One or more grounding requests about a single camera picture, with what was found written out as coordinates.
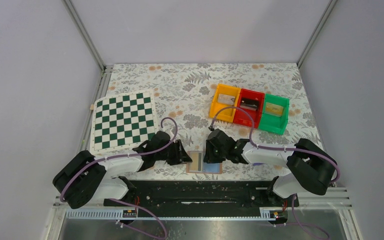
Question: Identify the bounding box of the tan leather card holder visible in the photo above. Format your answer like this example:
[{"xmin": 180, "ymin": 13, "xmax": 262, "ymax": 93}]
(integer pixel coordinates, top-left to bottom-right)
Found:
[{"xmin": 186, "ymin": 151, "xmax": 222, "ymax": 174}]

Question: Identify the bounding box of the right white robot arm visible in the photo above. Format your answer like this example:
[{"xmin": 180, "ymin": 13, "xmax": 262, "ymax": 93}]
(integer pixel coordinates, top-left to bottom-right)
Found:
[{"xmin": 203, "ymin": 129, "xmax": 340, "ymax": 199}]

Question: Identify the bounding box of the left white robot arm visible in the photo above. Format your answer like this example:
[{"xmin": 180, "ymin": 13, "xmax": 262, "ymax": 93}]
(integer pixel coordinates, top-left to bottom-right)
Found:
[{"xmin": 52, "ymin": 131, "xmax": 193, "ymax": 209}]

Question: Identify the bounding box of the black card in red bin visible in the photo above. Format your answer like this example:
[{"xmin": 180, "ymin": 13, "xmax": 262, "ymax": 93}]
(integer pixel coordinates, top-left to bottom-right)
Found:
[{"xmin": 239, "ymin": 98, "xmax": 260, "ymax": 111}]

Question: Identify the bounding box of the gold card in green bin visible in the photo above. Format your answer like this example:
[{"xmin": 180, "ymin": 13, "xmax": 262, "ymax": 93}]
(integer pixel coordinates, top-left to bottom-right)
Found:
[{"xmin": 264, "ymin": 102, "xmax": 284, "ymax": 117}]

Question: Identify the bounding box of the red plastic bin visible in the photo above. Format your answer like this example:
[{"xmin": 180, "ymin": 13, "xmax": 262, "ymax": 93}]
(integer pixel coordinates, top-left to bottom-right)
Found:
[{"xmin": 233, "ymin": 88, "xmax": 265, "ymax": 128}]

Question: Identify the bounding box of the yellow plastic bin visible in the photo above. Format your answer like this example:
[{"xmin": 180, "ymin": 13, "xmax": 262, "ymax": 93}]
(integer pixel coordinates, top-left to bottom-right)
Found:
[{"xmin": 209, "ymin": 83, "xmax": 241, "ymax": 123}]

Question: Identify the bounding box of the green white chessboard mat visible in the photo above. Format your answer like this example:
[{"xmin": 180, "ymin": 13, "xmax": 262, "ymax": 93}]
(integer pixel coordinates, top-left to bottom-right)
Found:
[{"xmin": 89, "ymin": 89, "xmax": 160, "ymax": 156}]

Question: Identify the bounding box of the green plastic bin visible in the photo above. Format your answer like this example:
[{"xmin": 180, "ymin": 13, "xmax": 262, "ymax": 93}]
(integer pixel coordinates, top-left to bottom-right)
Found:
[{"xmin": 258, "ymin": 93, "xmax": 290, "ymax": 135}]

